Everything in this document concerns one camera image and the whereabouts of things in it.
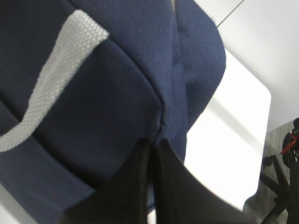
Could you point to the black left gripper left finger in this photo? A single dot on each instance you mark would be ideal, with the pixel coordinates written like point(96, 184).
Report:
point(122, 199)

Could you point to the black office chair base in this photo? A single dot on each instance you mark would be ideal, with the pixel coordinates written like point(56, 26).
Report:
point(287, 191)

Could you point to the navy blue lunch bag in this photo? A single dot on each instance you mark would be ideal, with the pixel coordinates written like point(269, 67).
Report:
point(151, 78)

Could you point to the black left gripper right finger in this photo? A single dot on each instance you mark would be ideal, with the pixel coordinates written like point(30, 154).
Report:
point(181, 199)

